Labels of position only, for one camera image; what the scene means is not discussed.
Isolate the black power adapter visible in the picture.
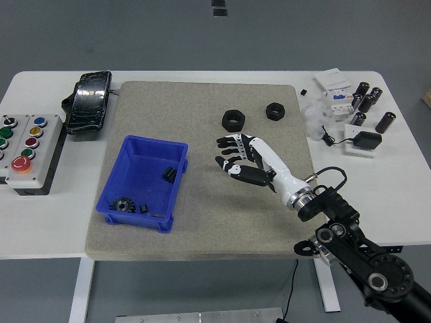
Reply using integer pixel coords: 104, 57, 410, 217
352, 131, 383, 149

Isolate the white square plate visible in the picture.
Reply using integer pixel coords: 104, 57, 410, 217
342, 123, 383, 159

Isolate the silver metal plate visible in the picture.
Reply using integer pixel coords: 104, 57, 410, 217
114, 307, 284, 323

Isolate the grey selector switch button box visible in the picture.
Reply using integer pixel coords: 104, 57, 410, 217
0, 114, 32, 178

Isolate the black cable under table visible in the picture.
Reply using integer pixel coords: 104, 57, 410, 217
277, 258, 300, 323

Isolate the grey emergency stop button box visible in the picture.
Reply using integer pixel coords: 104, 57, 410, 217
5, 114, 65, 189

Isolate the grey-brown mat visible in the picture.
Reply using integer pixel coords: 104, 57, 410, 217
84, 80, 332, 262

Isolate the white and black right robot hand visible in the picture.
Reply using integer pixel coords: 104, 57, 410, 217
215, 133, 306, 206

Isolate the white table leg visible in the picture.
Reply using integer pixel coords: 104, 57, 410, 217
312, 258, 341, 313
69, 258, 96, 323

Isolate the large black hex nut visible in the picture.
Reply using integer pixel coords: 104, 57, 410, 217
222, 109, 246, 132

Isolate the large black bevel gear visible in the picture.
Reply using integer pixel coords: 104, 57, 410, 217
109, 197, 136, 213

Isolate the blue plastic box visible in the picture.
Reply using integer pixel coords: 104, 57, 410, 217
96, 135, 189, 234

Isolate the black adapter cord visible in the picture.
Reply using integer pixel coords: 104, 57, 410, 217
319, 124, 358, 147

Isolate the flat white carton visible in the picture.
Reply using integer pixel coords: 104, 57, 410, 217
314, 68, 352, 89

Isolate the small black hex nut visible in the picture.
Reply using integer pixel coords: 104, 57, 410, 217
265, 102, 287, 121

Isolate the white and blue circuit breaker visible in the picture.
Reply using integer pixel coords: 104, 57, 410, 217
322, 85, 356, 124

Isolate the black wrapped foot pedal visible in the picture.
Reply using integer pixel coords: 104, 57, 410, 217
61, 70, 113, 136

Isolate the clear plastic bag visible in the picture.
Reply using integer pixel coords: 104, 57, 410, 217
300, 95, 337, 141

